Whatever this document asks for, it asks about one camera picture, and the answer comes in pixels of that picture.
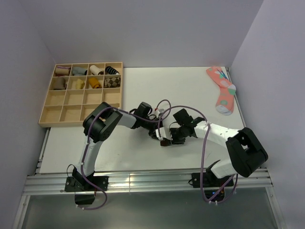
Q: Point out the grey brown rolled sock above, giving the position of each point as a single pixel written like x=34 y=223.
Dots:
x=59 y=84

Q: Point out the black white striped rolled sock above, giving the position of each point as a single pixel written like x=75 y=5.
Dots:
x=111 y=71

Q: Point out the pink patterned sock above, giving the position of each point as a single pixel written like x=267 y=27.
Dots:
x=225 y=101

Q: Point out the beige striped rolled sock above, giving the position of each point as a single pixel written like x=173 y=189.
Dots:
x=61 y=70

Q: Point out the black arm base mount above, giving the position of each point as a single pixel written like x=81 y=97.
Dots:
x=209 y=180

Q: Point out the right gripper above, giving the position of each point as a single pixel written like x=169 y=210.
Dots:
x=175 y=141

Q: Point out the pale yellow rolled sock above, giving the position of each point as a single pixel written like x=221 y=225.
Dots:
x=78 y=84

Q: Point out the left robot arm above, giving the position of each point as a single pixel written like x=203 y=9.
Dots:
x=99 y=125

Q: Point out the brown sock with striped cuff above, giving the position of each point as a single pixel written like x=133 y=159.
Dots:
x=165 y=143

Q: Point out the wooden compartment tray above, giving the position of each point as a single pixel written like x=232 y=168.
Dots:
x=70 y=107

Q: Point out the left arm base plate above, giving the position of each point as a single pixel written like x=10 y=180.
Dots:
x=72 y=185

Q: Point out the aluminium frame rail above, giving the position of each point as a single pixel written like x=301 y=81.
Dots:
x=137 y=181

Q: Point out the mustard yellow rolled sock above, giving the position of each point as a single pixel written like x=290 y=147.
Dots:
x=94 y=83

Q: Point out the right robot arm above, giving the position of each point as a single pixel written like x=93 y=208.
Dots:
x=245 y=152

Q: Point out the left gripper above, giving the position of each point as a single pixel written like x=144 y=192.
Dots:
x=152 y=132

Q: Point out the grey blue rolled sock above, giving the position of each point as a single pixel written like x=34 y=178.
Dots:
x=79 y=71

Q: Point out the brown checkered rolled sock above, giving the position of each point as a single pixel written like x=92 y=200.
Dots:
x=113 y=82

